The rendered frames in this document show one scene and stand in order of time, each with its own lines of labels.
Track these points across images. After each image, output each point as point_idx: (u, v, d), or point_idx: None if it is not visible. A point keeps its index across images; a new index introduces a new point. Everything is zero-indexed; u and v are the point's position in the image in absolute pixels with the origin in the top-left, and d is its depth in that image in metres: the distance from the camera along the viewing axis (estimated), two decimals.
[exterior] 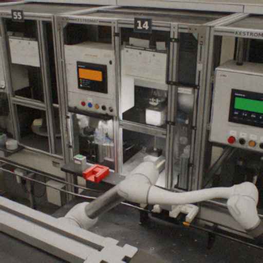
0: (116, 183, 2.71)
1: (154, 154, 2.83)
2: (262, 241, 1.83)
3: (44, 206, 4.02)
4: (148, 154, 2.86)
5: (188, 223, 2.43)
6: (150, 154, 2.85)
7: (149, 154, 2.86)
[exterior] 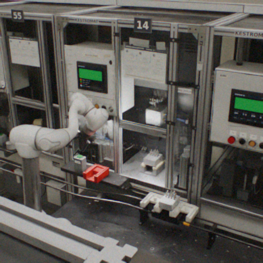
0: (116, 183, 2.71)
1: (155, 138, 2.78)
2: (81, 135, 2.68)
3: (44, 206, 4.02)
4: (149, 138, 2.80)
5: (188, 223, 2.43)
6: (151, 138, 2.79)
7: (149, 138, 2.80)
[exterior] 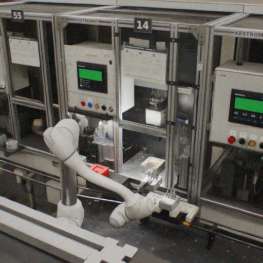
0: None
1: (155, 138, 2.78)
2: None
3: (44, 206, 4.02)
4: (149, 138, 2.80)
5: (188, 223, 2.43)
6: (151, 138, 2.79)
7: (149, 138, 2.80)
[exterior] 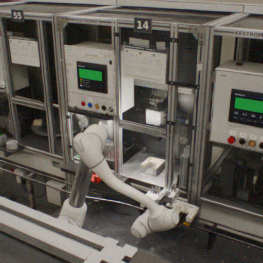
0: None
1: (155, 138, 2.78)
2: None
3: (44, 206, 4.02)
4: (149, 138, 2.80)
5: (188, 223, 2.43)
6: (151, 138, 2.79)
7: (149, 138, 2.80)
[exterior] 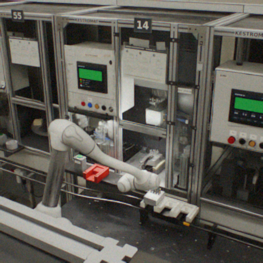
0: (116, 183, 2.71)
1: (155, 138, 2.78)
2: None
3: None
4: (149, 138, 2.80)
5: (188, 223, 2.43)
6: (151, 138, 2.79)
7: (149, 138, 2.80)
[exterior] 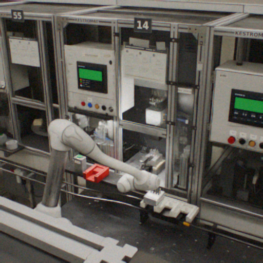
0: (116, 183, 2.71)
1: (155, 138, 2.78)
2: None
3: None
4: (149, 138, 2.80)
5: (188, 223, 2.43)
6: (151, 138, 2.79)
7: (149, 138, 2.80)
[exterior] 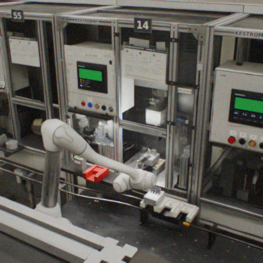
0: None
1: (155, 138, 2.78)
2: None
3: None
4: (149, 138, 2.80)
5: (188, 223, 2.43)
6: (151, 138, 2.79)
7: (149, 138, 2.80)
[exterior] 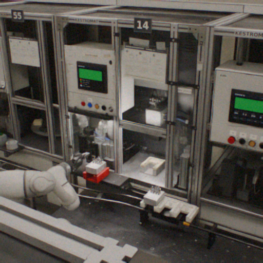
0: (116, 183, 2.71)
1: (155, 138, 2.78)
2: None
3: (44, 206, 4.02)
4: (149, 138, 2.80)
5: (188, 223, 2.43)
6: (151, 138, 2.79)
7: (149, 138, 2.80)
